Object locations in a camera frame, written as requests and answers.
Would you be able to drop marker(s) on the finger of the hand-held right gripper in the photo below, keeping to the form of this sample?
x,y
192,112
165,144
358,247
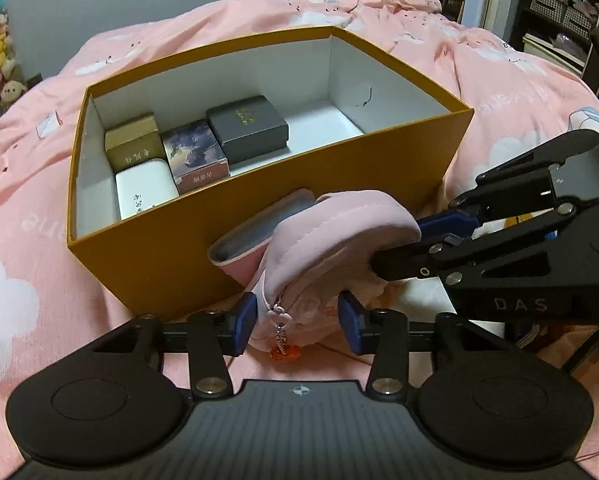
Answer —
x,y
444,223
409,262

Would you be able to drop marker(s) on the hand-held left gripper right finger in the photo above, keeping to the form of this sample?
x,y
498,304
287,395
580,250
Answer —
x,y
352,320

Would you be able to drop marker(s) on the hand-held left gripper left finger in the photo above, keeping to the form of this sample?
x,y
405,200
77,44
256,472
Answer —
x,y
244,317

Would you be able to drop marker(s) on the pink mini backpack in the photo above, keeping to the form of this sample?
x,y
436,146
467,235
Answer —
x,y
329,230

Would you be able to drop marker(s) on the orange cardboard box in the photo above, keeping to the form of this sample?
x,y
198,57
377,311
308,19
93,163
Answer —
x,y
154,260

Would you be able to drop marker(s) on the white rectangular box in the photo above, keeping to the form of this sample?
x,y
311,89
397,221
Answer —
x,y
144,186

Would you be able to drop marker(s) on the illustrated purple box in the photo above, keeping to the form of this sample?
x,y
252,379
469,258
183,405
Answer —
x,y
192,152

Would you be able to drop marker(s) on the dark grey box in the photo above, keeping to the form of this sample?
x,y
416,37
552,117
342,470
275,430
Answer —
x,y
249,130

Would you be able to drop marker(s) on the gold box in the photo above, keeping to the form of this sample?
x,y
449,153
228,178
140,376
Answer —
x,y
129,147

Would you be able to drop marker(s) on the open wardrobe shelf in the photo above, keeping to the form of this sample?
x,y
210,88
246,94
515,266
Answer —
x,y
554,45

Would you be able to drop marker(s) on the pink printed blanket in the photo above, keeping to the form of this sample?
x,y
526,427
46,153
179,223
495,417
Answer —
x,y
29,210

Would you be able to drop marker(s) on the checked storage basket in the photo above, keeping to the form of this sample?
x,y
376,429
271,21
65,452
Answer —
x,y
579,21
547,6

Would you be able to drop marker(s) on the small black wall socket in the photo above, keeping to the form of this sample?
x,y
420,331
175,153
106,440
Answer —
x,y
34,80

